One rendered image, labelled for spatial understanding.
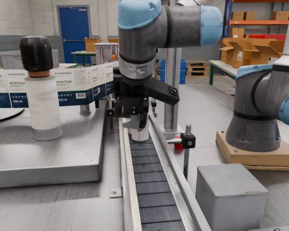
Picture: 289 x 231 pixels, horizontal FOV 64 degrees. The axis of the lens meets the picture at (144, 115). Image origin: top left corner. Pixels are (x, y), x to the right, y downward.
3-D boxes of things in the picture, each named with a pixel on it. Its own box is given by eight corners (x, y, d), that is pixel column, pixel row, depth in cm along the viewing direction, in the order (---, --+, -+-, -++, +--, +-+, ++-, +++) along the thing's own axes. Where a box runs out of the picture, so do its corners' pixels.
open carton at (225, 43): (213, 60, 402) (215, 37, 389) (240, 60, 400) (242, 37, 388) (219, 63, 364) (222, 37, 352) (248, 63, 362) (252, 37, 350)
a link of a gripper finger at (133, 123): (121, 130, 66) (121, 108, 59) (142, 129, 67) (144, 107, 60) (122, 140, 64) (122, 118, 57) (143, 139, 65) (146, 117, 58)
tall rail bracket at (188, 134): (159, 185, 57) (161, 122, 52) (188, 183, 58) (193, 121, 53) (162, 193, 54) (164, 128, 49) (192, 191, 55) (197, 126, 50)
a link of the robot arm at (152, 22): (171, 6, 37) (118, 7, 36) (163, 63, 46) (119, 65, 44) (161, -13, 43) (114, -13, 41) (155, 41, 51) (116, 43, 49)
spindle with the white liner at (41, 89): (37, 130, 78) (23, 35, 68) (65, 129, 79) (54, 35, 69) (28, 141, 69) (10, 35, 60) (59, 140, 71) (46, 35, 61)
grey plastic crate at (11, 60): (30, 66, 304) (27, 49, 297) (60, 66, 304) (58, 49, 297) (2, 73, 248) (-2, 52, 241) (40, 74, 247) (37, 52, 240)
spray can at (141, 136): (132, 135, 74) (131, 70, 67) (148, 135, 74) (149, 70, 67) (130, 142, 69) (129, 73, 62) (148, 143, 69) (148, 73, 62)
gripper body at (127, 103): (114, 98, 62) (112, 60, 53) (146, 97, 63) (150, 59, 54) (114, 120, 57) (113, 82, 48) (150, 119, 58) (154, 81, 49)
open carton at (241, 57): (224, 67, 318) (227, 37, 306) (257, 67, 317) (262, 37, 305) (233, 70, 282) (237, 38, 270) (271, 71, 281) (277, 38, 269)
